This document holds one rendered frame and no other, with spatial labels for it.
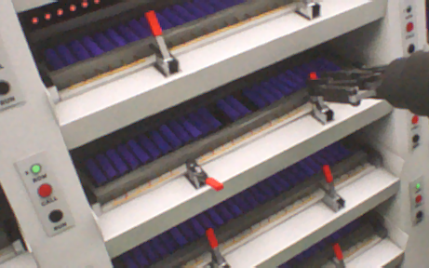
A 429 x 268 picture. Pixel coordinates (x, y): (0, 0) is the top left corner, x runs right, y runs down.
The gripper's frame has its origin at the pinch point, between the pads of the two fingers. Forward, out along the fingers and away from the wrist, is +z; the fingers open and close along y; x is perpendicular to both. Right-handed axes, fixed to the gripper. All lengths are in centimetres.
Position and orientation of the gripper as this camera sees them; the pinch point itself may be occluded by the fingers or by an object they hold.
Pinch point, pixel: (328, 84)
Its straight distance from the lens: 92.8
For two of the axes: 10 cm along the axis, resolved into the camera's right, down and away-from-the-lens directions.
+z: -4.4, -0.8, 8.9
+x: -3.2, -9.2, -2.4
